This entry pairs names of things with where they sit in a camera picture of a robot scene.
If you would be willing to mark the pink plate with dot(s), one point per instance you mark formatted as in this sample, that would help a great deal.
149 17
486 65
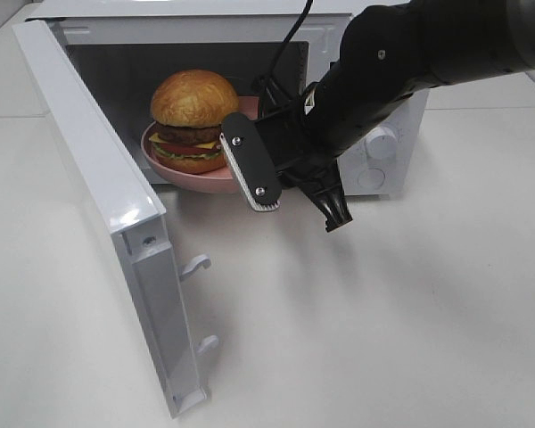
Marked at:
217 181

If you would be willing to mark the lower white control knob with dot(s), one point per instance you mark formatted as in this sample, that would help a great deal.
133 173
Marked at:
381 143

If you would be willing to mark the white microwave oven body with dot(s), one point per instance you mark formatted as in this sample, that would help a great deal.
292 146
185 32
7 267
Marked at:
96 64

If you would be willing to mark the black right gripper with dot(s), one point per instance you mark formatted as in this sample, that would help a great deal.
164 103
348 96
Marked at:
304 139

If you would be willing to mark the white microwave door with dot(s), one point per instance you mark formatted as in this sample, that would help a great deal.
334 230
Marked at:
125 209

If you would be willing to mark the burger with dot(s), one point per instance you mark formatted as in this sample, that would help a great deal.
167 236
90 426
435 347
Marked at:
188 108

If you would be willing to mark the round white door button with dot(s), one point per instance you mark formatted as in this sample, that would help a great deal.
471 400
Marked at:
372 179

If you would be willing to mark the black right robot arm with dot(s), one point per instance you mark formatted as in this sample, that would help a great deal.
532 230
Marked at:
387 53

